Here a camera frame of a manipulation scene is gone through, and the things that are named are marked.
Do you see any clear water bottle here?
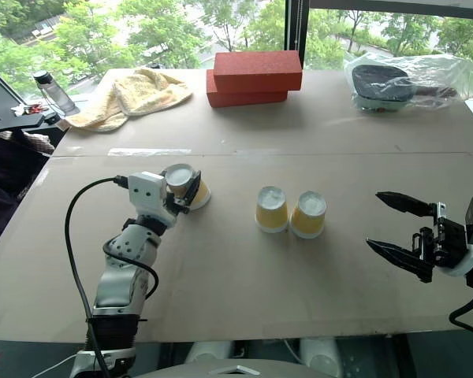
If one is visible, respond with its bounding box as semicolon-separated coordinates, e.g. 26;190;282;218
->
32;69;79;117

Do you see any thin white cable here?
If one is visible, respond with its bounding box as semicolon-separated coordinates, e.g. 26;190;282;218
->
30;353;80;378

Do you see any silver robot torso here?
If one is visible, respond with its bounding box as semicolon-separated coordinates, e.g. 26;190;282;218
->
132;357;313;378

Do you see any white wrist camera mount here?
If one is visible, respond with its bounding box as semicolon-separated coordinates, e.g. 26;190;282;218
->
127;171;179;228
437;195;473;277

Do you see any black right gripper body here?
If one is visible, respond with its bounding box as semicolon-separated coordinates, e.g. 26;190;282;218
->
411;202;469;271

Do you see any red brick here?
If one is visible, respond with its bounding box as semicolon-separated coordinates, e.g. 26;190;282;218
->
205;69;289;109
213;50;304;95

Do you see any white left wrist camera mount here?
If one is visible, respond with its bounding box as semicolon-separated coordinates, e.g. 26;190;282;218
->
127;171;179;228

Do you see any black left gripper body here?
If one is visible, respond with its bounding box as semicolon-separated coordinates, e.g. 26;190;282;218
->
164;190;192;217

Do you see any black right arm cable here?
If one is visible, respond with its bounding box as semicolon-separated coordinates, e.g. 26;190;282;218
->
449;275;473;342

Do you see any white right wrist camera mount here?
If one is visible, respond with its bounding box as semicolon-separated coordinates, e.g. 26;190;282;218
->
437;195;473;277

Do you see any dark round pan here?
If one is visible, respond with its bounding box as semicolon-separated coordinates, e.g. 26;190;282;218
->
351;64;417;113

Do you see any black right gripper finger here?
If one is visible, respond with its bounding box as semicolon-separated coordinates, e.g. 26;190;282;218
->
365;238;437;284
374;191;439;218

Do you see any pale yellow towel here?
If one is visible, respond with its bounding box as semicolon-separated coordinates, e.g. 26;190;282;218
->
56;66;194;133

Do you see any white rounded robot leg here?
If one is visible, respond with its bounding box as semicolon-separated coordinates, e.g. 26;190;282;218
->
184;339;234;376
298;337;345;378

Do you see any dark window frame post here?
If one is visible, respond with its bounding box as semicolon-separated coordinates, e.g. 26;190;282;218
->
285;0;311;71

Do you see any clear plastic bag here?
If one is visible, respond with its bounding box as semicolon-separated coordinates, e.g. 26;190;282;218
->
344;53;473;114

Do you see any yellow paper cup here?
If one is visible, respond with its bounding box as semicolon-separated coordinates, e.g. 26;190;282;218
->
255;185;291;235
289;190;328;240
163;162;213;212

